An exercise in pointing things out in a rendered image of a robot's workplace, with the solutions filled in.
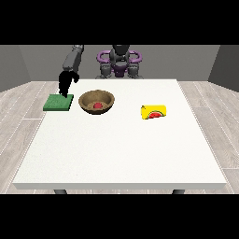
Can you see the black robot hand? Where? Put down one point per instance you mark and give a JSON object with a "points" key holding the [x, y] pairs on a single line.
{"points": [[66, 81]]}

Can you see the green square pad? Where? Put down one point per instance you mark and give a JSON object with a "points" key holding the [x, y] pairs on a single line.
{"points": [[57, 102]]}

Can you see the brown wooden bowl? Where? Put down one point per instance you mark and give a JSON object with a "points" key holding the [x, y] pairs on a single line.
{"points": [[93, 100]]}

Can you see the small red ball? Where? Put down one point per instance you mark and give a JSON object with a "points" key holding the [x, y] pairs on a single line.
{"points": [[98, 105]]}

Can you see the yellow cup with melon print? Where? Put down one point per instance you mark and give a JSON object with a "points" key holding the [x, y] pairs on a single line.
{"points": [[152, 110]]}

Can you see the grey robot trunk purple rings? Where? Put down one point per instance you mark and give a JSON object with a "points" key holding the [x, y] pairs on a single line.
{"points": [[120, 64]]}

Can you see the dark table leg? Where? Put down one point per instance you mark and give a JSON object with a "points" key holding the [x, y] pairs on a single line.
{"points": [[60, 191], [178, 191]]}

